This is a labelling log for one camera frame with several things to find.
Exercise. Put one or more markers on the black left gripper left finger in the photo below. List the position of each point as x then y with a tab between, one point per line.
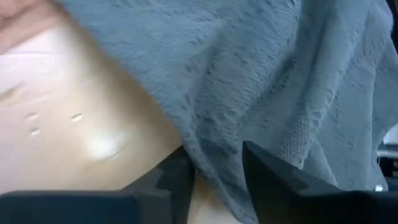
93	208

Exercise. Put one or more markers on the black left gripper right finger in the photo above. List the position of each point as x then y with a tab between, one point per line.
295	205

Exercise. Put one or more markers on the dark grey towel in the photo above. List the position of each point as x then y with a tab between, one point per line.
248	62

